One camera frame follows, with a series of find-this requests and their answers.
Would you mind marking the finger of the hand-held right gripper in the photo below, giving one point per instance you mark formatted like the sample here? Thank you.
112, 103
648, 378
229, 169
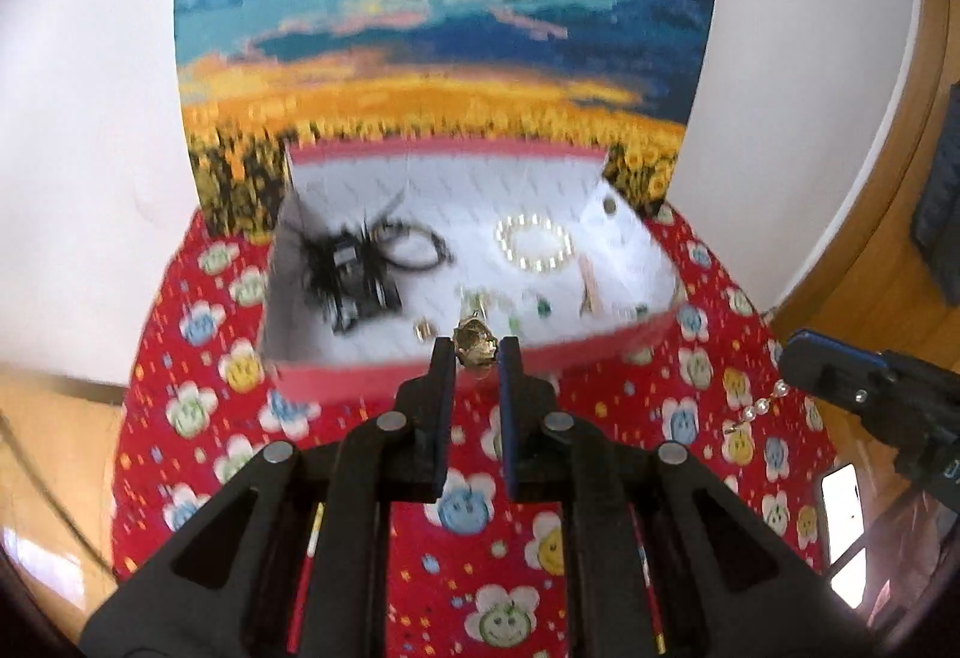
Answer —
840, 376

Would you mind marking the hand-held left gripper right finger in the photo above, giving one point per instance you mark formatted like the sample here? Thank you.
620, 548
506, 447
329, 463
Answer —
508, 388

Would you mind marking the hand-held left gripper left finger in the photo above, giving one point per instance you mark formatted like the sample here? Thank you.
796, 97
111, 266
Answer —
444, 373

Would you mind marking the small gold earring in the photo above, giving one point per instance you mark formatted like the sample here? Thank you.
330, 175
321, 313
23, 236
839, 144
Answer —
424, 328

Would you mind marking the gold and green brooch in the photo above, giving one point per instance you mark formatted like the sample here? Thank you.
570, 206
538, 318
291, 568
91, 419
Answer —
484, 301

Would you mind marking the pink cardboard box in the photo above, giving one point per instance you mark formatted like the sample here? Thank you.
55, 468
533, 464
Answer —
337, 384

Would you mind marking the green bead earring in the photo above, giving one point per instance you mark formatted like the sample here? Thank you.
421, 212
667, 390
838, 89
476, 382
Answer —
541, 307

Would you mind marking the dark grey object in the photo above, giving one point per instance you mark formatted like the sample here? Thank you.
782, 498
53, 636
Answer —
937, 223

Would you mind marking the red floral tablecloth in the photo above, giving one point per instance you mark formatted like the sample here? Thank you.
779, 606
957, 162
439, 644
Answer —
225, 418

